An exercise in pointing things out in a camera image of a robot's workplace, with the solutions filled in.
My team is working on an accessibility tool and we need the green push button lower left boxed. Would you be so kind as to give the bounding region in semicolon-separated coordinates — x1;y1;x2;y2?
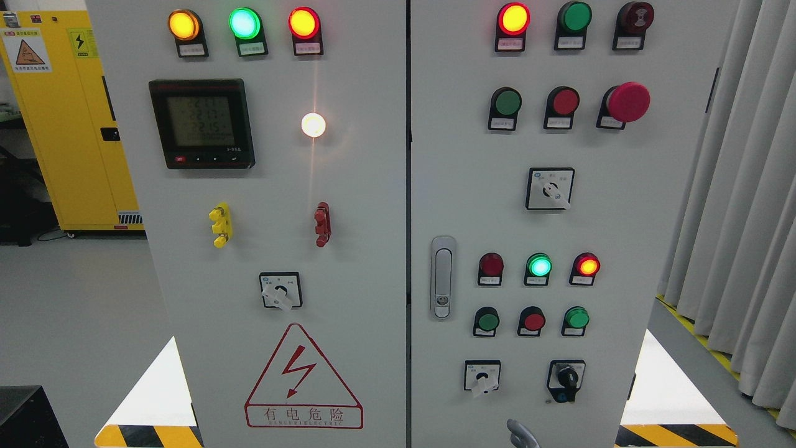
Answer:
472;306;500;337

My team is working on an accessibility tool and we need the green push button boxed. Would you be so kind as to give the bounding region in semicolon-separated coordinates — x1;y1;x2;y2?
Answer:
487;86;522;131
560;306;590;337
472;306;500;337

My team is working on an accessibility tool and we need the green push button upper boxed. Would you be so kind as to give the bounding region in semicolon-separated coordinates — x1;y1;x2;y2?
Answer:
487;86;522;131

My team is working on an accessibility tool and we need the red push button lower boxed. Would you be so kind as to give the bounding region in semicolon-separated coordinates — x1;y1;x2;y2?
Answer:
517;306;546;337

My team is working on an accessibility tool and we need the red push button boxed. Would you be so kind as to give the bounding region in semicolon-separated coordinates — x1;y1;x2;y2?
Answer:
543;86;580;130
517;306;546;337

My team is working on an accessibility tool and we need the green push button lower right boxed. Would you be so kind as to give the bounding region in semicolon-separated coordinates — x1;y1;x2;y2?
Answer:
560;306;590;337

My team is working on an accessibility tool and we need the red push button upper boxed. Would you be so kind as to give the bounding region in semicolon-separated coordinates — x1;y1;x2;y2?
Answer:
543;86;580;130

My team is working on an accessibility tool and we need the red mushroom emergency stop button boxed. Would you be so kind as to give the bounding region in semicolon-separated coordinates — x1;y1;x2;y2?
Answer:
595;82;650;130

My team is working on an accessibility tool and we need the red test terminal block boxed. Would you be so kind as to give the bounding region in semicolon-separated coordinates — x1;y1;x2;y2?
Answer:
313;202;331;248

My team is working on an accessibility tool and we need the unlit red indicator lamp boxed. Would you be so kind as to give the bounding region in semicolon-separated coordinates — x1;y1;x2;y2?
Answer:
477;252;505;287

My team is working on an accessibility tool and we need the glowing white indicator lamp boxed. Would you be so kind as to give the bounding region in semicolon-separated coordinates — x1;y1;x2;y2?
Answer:
300;111;327;138

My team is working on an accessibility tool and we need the lit green lamp lower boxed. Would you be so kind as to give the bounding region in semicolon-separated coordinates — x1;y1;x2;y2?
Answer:
523;253;552;286

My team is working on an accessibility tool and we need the left grey cabinet door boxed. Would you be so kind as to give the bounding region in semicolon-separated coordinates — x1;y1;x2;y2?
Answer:
87;1;407;447

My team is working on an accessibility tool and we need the grey cabinet door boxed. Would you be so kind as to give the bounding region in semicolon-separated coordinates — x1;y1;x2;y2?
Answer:
410;1;739;447
87;1;407;447

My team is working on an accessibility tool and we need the right grey cabinet door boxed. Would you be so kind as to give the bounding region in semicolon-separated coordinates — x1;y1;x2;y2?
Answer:
410;1;739;447

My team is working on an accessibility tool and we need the yellow test terminal block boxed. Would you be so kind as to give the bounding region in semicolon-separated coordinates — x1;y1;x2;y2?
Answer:
208;202;233;249

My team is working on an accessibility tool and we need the lit red lamp lower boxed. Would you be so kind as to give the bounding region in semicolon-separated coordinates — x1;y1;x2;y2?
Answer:
568;252;601;286

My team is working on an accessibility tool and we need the red electric hazard warning sticker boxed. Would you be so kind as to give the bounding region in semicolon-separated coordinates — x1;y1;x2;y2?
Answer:
244;323;364;430

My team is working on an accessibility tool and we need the black digital power meter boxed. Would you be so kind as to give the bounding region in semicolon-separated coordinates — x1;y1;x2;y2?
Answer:
149;78;256;169

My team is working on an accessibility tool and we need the lit red indicator lamp left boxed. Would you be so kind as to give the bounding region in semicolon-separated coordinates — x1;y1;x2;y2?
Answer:
288;6;324;56

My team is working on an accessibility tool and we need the lit red lamp right door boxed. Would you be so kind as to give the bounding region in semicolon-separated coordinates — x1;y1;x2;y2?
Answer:
494;2;531;53

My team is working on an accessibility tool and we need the lit green indicator lamp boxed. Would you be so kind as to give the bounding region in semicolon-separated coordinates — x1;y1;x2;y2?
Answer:
228;7;269;57

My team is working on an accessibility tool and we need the unlit green indicator lamp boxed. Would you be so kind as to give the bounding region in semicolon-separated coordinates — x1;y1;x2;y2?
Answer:
553;1;593;51

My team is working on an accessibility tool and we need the yellow indicator lamp top left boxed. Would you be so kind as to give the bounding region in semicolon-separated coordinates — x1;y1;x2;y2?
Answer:
168;9;210;58

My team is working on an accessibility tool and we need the dark red buzzer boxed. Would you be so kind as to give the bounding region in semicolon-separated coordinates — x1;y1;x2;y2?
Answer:
612;2;655;51

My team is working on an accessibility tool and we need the grey curtain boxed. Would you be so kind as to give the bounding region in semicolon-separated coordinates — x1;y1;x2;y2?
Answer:
659;1;795;431

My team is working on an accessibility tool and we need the yellow safety storage cabinet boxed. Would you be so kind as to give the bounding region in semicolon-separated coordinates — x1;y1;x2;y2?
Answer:
2;11;143;235

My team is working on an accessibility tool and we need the black box bottom left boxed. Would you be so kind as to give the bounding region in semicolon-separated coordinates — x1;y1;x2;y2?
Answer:
1;385;68;447

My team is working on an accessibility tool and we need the grey door latch handle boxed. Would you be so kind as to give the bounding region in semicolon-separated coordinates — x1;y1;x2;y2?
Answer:
430;235;456;320

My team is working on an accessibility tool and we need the left door selector switch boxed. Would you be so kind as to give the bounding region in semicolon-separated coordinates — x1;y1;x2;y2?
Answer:
259;272;302;311

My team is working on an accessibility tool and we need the upper right selector switch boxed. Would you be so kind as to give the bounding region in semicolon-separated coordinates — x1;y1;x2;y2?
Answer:
525;167;575;210

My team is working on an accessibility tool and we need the lower white selector switch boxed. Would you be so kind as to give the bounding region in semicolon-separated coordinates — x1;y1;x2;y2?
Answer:
463;360;501;398

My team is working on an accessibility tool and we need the black rotary key switch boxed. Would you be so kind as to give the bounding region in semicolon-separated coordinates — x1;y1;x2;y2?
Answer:
547;360;586;403

